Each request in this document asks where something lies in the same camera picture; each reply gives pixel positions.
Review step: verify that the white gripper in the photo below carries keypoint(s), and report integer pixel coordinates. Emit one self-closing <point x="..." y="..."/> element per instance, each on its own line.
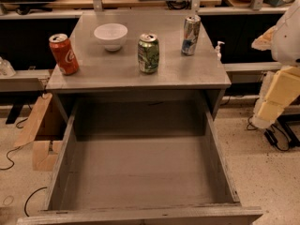
<point x="287" y="44"/>

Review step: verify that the green soda can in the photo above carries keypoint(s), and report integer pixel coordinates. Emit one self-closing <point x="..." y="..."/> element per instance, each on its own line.
<point x="148" y="53"/>

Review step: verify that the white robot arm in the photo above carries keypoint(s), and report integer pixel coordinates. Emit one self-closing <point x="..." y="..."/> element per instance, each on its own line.
<point x="286" y="39"/>

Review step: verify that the silver blue energy drink can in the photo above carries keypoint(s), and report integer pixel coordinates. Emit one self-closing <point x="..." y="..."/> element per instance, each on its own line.
<point x="191" y="32"/>

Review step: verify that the grey open top drawer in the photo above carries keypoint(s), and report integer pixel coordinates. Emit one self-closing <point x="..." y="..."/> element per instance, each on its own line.
<point x="142" y="162"/>

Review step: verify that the red cola can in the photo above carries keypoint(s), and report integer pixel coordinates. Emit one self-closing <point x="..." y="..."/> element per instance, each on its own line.
<point x="63" y="53"/>

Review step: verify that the white pump bottle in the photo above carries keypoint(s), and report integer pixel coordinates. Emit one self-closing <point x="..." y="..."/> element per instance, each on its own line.
<point x="218" y="49"/>

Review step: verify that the white bowl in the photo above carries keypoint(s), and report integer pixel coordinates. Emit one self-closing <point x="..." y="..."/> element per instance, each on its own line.
<point x="111" y="35"/>

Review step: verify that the cardboard box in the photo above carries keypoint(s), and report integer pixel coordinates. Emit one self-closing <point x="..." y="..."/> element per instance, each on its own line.
<point x="43" y="130"/>

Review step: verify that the clear plastic object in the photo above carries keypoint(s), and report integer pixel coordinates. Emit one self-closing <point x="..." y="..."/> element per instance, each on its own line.
<point x="6" y="69"/>

